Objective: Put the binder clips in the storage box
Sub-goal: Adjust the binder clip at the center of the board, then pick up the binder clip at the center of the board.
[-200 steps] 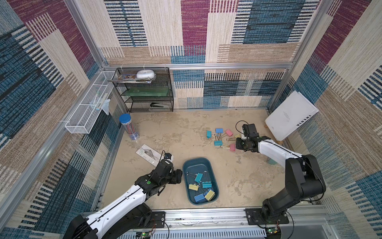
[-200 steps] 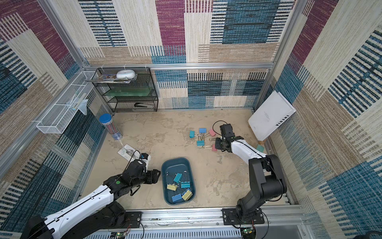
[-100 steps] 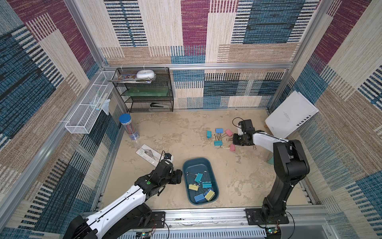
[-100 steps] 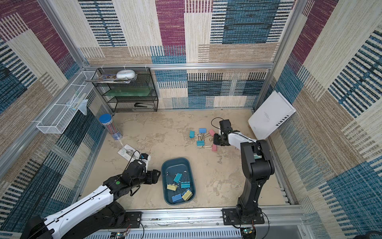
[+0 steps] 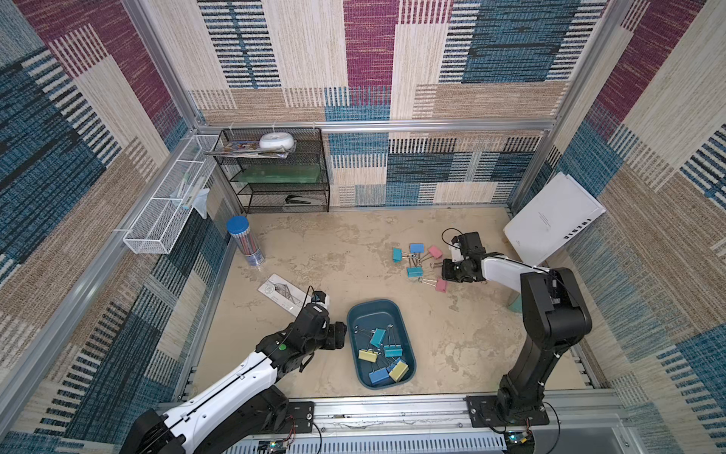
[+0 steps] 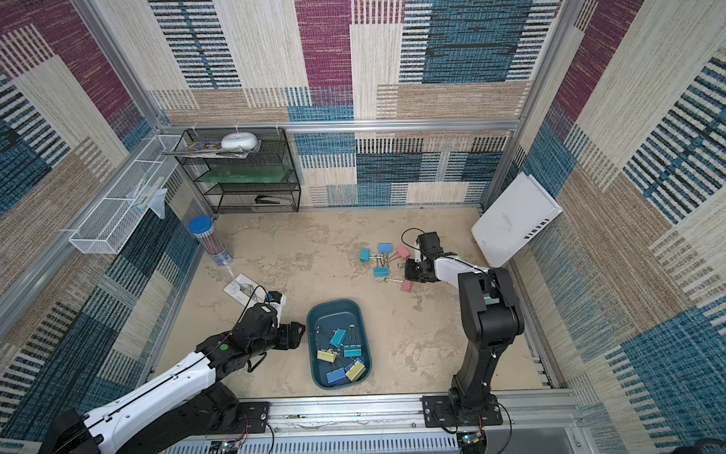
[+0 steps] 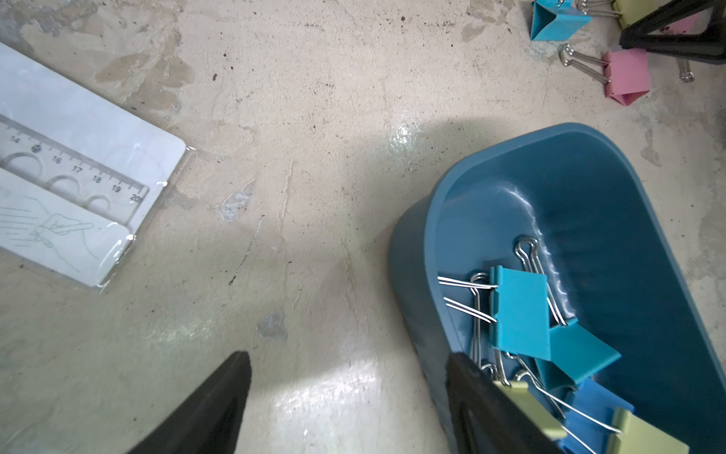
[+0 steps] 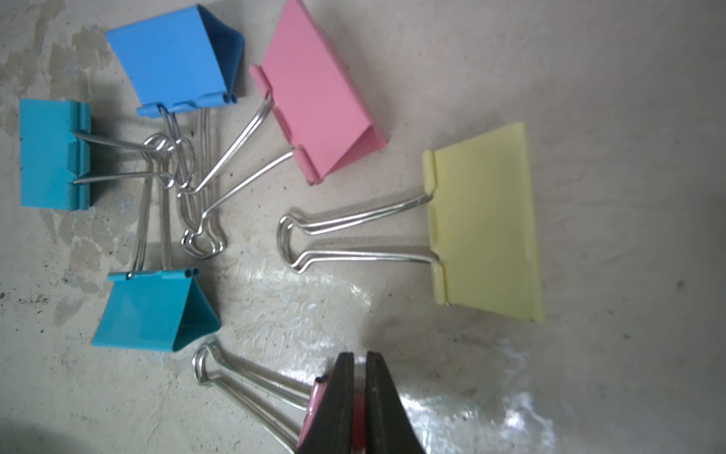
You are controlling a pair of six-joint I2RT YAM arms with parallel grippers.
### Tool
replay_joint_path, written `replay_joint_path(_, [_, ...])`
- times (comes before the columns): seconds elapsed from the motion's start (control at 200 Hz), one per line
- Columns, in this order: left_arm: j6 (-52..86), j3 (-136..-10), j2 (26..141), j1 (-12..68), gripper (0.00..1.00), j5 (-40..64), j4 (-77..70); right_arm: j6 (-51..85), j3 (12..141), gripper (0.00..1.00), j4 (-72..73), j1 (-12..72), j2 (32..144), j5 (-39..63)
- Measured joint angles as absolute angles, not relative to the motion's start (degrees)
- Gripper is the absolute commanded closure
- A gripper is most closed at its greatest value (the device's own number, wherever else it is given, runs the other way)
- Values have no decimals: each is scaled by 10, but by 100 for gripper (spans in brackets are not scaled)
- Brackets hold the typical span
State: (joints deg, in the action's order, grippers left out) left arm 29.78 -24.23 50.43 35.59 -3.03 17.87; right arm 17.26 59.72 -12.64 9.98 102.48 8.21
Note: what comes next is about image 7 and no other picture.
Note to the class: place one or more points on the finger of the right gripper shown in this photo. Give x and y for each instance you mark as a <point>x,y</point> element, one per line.
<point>705,43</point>

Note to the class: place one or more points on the teal binder clip front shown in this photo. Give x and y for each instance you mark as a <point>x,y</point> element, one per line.
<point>519,311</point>

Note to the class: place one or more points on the blue binder clip front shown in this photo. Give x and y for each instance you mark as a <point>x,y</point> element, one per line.
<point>599,403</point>

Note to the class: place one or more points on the yellow binder clip front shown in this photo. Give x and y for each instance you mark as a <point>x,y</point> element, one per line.
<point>629,433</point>

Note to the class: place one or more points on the teal binder clip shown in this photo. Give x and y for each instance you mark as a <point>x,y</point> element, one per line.
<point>519,311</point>
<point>556,20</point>
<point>575,353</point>

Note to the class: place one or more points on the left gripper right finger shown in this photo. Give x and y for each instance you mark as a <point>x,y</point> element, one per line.
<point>484,419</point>

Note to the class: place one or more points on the white ruler package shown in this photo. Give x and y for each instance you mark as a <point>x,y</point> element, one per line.
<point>79,175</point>

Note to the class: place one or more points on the teal plastic storage box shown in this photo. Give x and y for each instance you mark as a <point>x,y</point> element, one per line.
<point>570,187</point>

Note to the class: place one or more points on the yellow binder clip back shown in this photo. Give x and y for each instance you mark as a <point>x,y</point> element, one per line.
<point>626,12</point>

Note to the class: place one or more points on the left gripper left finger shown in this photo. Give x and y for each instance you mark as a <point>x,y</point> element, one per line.
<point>209,420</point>

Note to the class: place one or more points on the pink binder clip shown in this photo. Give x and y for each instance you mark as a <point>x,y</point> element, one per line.
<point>682,27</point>
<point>624,74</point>

